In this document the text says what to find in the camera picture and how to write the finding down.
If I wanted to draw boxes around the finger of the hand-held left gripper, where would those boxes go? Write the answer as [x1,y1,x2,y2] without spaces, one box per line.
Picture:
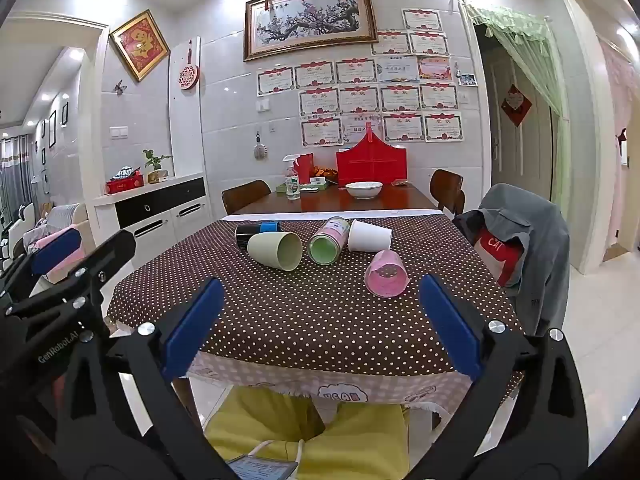
[0,231,138,319]
[29,226,84,277]

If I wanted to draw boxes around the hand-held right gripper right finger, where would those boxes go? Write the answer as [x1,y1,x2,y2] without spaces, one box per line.
[418,274,604,480]

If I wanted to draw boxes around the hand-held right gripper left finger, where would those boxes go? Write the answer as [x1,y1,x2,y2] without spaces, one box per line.
[60,276,242,480]

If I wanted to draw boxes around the translucent pink cup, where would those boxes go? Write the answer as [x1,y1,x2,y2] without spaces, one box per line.
[363,249,409,300]

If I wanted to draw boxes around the pale green cup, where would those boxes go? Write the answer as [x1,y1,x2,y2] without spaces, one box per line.
[246,231,304,273]

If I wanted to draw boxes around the black cup with blue band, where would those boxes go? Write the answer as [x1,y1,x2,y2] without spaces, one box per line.
[234,220,281,251]

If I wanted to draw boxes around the white cup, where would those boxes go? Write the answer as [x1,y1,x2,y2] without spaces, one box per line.
[347,218,394,254]

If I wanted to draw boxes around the pink and green cup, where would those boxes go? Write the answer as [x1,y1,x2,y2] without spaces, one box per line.
[307,216,351,265]

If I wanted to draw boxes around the pink cloth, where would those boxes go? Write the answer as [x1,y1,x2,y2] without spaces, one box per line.
[29,230,88,282]

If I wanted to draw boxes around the red tissue box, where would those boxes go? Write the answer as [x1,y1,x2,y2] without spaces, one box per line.
[105,164,145,195]

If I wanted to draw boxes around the white and black sideboard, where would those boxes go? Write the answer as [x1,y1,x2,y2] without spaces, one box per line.
[92,172,211,257]

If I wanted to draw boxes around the grey window curtain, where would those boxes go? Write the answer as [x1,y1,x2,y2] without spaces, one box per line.
[0,135,34,222]

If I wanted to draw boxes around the red garment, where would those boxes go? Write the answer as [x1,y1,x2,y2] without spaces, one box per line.
[472,226,524,289]

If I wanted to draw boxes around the pink checked cartoon tablecloth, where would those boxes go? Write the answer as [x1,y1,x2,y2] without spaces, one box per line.
[172,350,523,417]

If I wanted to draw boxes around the brown polka dot tablecloth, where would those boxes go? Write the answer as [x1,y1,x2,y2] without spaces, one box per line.
[105,212,526,378]

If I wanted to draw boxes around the potted green plant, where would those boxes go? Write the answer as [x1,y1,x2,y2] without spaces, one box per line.
[142,148,174,184]

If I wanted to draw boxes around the grey jacket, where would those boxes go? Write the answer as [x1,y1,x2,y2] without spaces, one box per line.
[452,183,571,337]

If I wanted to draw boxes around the person's legs in yellow pants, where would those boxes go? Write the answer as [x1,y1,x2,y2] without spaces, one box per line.
[204,386,411,480]

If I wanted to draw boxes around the brown wooden chair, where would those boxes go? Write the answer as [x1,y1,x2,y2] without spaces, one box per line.
[221,179,273,215]
[428,168,466,219]

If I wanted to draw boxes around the smartphone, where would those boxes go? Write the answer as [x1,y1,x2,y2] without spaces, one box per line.
[224,453,299,480]

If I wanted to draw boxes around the white bowl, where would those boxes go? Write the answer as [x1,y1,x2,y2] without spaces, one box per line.
[344,181,385,200]

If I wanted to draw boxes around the clear spray bottle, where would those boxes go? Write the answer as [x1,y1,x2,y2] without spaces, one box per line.
[282,155,301,201]

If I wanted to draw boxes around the wooden dining table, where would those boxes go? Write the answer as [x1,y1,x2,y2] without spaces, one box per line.
[231,182,442,216]

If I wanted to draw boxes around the white door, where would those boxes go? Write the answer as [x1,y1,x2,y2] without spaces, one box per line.
[487,54,556,202]

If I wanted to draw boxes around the red gift bag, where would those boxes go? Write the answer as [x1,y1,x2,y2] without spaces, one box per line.
[335,128,409,190]

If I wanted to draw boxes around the flat green box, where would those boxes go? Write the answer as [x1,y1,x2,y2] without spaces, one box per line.
[276,182,329,194]

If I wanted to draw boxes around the round red hanging ornament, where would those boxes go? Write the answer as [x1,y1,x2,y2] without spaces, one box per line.
[178,38,201,92]

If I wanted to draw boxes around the small red box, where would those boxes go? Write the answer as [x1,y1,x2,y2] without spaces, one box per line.
[293,152,315,185]

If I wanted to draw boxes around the red and gold framed picture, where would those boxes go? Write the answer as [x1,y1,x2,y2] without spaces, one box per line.
[108,8,171,84]

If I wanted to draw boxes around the red diamond door decoration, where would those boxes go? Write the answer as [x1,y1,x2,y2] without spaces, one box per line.
[500,83,534,129]

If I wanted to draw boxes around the green lace door curtain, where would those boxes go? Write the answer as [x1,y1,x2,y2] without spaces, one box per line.
[464,3,571,212]

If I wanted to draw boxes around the framed blossom painting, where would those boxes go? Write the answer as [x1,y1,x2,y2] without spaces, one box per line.
[243,0,380,63]

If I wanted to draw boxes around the group of wall certificates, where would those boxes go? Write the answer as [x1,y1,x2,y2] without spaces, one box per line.
[256,7,465,146]

